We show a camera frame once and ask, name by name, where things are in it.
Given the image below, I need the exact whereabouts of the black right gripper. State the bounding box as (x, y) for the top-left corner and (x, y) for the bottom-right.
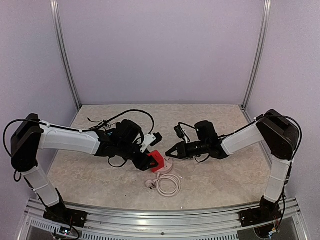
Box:
(165, 140), (209, 160)

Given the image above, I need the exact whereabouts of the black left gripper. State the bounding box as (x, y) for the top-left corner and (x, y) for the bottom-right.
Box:
(117, 140), (159, 171)

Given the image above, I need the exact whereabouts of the red cube socket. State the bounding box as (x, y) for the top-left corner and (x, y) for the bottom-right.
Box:
(148, 150), (165, 173)

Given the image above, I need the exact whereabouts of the thin black adapter cable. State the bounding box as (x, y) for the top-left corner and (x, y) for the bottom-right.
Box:
(86, 117), (113, 131)

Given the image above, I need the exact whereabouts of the pink round power strip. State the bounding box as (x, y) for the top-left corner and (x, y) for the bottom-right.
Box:
(155, 157), (174, 175)

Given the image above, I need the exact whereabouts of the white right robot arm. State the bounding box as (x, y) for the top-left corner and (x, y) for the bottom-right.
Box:
(165, 109), (303, 225)

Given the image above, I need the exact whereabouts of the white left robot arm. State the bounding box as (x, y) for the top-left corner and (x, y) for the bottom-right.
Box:
(2, 113), (163, 223)

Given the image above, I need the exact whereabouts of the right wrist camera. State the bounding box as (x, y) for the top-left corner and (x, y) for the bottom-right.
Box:
(173, 122), (191, 144)

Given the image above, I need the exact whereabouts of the pink power strip cord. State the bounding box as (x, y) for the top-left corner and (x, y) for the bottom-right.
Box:
(144, 173), (183, 197)

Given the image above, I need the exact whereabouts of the aluminium table frame rail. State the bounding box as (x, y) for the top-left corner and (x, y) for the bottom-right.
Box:
(14, 198), (311, 240)

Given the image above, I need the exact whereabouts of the right aluminium corner post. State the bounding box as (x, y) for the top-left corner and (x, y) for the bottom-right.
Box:
(240, 0), (272, 112)

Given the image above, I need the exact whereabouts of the aluminium corner post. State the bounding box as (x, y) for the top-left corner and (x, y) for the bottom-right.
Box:
(49, 0), (82, 111)
(240, 0), (272, 112)

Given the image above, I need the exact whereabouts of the left aluminium corner post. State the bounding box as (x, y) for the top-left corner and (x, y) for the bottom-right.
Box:
(49, 0), (82, 111)

